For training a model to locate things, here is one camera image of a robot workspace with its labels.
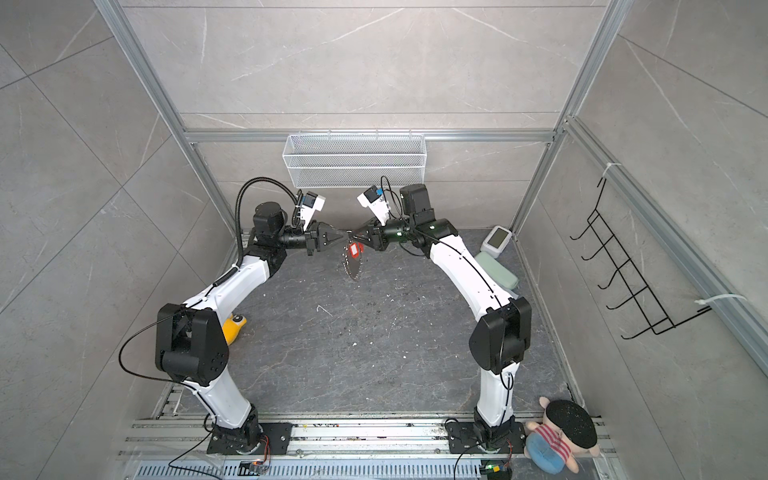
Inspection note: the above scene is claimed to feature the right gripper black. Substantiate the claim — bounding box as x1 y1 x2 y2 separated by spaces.
350 215 417 254

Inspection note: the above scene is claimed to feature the key with red tag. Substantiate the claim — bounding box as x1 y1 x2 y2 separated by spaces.
347 242 364 259

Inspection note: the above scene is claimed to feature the grey key organizer red handle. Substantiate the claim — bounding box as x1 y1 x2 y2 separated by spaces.
344 241 363 281

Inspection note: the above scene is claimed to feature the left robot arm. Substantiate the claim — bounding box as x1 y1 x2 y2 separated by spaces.
155 192 342 454

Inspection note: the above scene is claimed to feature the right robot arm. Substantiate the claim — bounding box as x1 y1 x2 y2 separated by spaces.
350 184 532 450

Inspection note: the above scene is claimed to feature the small allen key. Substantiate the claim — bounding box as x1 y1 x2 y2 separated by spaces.
316 305 333 317

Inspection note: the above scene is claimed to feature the white digital timer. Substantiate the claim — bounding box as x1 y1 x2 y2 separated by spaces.
480 225 512 259

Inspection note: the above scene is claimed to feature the green eyeglass case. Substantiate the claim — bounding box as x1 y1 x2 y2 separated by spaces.
475 251 519 298

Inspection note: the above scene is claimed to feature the yellow plush toy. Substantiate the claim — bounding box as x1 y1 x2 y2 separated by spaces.
221 315 247 345

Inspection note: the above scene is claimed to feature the boy plush doll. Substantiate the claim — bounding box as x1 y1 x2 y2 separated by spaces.
524 396 600 475

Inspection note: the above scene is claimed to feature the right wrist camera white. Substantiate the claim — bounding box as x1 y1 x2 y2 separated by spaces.
357 185 391 226

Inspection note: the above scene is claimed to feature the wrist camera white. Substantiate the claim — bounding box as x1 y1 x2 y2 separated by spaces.
297 191 326 231
357 185 391 226

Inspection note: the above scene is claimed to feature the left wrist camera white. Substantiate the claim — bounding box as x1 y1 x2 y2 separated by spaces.
297 191 326 231

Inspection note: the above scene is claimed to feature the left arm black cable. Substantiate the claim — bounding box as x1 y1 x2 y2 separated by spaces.
233 176 299 268

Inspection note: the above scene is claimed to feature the white wire mesh basket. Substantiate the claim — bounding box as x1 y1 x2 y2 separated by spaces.
282 133 428 189

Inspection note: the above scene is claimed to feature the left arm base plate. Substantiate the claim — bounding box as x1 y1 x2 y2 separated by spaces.
206 423 293 455

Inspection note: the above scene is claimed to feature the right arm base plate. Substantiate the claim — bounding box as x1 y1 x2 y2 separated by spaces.
443 418 525 455

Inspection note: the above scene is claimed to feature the black wire hook rack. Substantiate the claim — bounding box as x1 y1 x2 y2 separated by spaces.
569 179 713 341

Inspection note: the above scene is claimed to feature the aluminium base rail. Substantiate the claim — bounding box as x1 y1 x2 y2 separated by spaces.
119 411 619 480

